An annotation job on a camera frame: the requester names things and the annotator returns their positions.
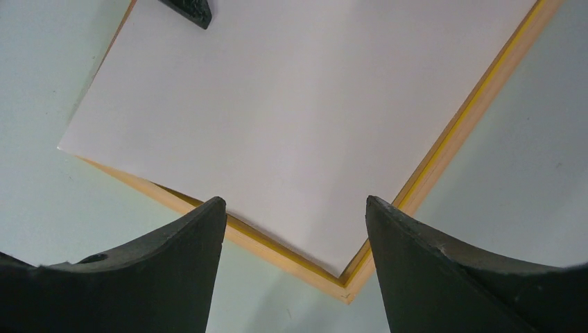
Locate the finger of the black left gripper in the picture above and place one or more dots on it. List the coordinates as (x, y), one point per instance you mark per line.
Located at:
(196, 11)

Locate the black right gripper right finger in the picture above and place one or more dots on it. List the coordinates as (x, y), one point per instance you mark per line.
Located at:
(433, 282)

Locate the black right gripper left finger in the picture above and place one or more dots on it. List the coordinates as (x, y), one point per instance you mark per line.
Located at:
(162, 281)

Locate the mountain landscape photo print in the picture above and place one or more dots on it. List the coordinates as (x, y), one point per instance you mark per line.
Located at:
(294, 112)

